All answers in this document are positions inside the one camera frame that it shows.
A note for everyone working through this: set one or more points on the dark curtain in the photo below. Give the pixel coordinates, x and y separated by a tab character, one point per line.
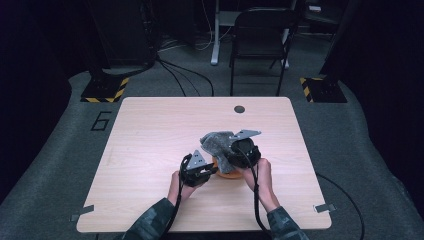
383	66
30	83

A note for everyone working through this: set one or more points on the black folding chair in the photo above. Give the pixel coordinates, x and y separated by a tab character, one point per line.
260	36

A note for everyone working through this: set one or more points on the orange plush toy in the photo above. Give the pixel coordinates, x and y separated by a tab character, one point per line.
230	175

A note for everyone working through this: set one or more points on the striped black stand base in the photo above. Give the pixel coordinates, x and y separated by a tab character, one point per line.
325	90
105	89

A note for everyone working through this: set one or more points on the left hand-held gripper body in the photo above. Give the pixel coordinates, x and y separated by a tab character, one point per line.
191	171

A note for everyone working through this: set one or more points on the grey tape strip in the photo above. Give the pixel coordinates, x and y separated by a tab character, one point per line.
325	208
81	212

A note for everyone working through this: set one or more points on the grey towel cloth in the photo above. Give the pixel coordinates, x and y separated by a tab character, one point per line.
216	145

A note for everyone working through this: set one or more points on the dark cabinet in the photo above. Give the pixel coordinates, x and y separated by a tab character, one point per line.
121	30

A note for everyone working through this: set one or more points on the white desk leg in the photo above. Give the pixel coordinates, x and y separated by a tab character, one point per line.
216	36

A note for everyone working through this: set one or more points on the person's left hand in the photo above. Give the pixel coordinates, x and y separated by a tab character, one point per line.
178	193

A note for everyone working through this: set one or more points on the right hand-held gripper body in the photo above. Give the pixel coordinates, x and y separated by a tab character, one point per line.
246	151

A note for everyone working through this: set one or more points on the person's right hand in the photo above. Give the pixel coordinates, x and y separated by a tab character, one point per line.
263	181

